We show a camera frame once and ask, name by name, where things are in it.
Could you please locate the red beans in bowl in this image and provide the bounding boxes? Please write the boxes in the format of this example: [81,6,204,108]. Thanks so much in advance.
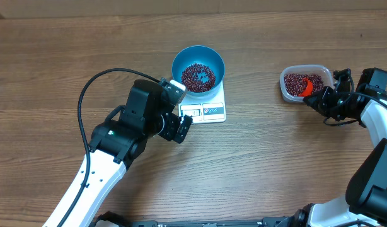
[181,63,216,93]

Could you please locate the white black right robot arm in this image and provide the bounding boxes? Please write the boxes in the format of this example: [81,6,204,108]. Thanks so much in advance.
[289,67,387,226]

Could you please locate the orange measuring scoop blue handle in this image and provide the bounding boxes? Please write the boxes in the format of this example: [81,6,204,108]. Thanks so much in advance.
[298,78,313,97]

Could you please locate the clear plastic food container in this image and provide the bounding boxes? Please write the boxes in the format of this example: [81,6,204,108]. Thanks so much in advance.
[279,64,333,103]

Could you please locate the blue plastic bowl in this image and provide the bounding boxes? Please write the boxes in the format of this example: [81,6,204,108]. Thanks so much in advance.
[171,45,226,96]

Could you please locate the white digital kitchen scale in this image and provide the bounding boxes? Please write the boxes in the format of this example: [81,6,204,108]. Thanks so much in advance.
[178,82,227,124]

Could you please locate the red adzuki beans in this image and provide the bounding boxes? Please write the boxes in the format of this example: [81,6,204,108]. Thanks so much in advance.
[284,73,325,96]

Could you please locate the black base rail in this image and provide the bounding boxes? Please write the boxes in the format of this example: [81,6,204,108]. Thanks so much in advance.
[89,209,308,227]

